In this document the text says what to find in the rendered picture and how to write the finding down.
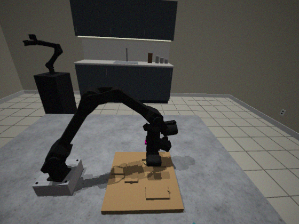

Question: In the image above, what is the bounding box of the tan wooden puzzle board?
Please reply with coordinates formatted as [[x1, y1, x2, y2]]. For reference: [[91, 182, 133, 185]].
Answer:
[[101, 152, 184, 214]]

